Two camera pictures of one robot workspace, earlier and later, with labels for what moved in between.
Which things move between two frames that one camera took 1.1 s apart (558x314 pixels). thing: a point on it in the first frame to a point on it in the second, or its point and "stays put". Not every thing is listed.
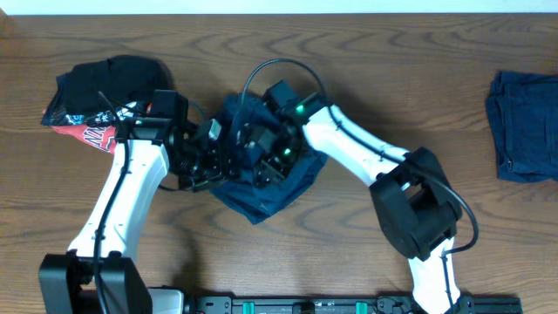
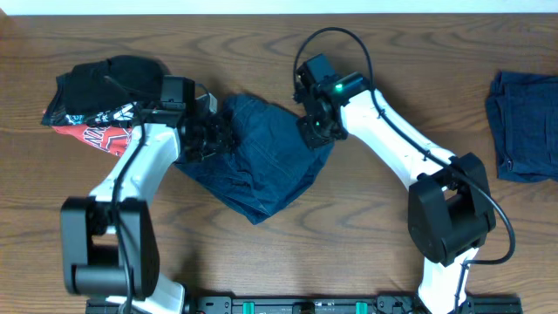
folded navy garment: (524, 112) stays put
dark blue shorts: (241, 188) stays put
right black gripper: (269, 166) to (310, 139)
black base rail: (350, 304) stays put
